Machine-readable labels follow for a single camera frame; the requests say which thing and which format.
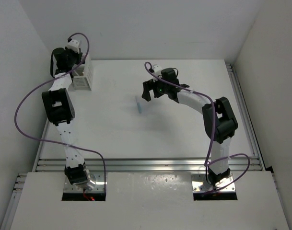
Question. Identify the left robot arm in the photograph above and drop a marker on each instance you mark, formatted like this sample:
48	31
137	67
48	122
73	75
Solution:
60	111

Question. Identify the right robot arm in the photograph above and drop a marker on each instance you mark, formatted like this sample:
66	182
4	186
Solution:
218	117

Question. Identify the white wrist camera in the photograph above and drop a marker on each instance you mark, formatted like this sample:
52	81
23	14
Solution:
74	45
157	70

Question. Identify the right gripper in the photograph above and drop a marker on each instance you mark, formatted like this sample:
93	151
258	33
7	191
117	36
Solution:
148	86

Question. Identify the light blue makeup pen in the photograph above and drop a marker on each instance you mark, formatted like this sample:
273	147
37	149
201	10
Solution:
137	98

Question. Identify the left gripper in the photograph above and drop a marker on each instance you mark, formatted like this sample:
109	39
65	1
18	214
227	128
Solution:
76	54

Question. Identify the white front cover board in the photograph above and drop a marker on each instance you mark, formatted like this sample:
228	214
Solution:
146	201

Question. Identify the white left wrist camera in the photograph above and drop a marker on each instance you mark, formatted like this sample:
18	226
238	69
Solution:
74	45

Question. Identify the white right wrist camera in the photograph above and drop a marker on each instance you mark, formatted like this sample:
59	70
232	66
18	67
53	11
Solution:
157	70

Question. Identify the aluminium frame rail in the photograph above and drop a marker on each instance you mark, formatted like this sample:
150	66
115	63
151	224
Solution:
166	164

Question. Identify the white slotted organizer box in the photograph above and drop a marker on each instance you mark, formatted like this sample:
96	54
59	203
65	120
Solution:
83	76

